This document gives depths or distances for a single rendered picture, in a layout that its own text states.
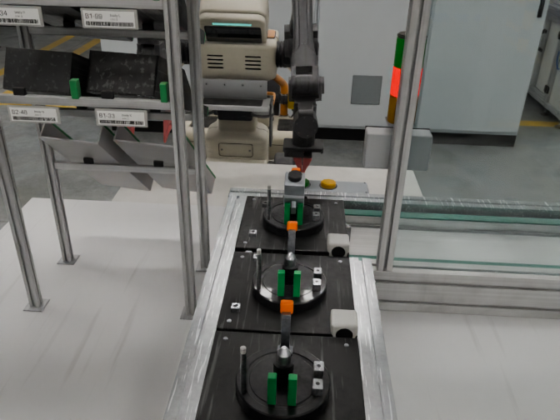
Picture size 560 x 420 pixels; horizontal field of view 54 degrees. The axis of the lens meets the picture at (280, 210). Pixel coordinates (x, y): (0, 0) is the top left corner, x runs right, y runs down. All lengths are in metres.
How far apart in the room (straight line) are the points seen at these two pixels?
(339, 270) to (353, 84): 3.23
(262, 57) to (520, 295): 1.09
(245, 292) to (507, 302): 0.55
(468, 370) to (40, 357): 0.79
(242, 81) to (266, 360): 1.17
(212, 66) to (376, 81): 2.52
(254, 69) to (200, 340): 1.11
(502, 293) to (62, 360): 0.87
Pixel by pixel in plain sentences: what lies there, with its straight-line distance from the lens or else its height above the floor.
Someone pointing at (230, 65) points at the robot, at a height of 1.14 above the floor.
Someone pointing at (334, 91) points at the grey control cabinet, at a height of 0.40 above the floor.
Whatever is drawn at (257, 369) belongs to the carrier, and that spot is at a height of 0.99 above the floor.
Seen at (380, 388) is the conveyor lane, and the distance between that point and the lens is 0.89.
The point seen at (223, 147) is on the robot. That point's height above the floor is 0.85.
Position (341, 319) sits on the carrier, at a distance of 0.95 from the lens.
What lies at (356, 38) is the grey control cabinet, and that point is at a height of 0.79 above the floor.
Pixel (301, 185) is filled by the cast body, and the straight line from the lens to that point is 1.17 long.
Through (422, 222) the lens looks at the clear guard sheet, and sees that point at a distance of 1.10.
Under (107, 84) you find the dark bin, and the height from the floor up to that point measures 1.32.
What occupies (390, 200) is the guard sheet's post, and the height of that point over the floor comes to 1.12.
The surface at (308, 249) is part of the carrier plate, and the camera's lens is 1.16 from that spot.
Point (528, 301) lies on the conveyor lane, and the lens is 1.25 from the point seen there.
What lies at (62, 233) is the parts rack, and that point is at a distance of 1.34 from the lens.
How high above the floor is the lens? 1.60
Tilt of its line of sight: 29 degrees down
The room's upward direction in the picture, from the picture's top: 2 degrees clockwise
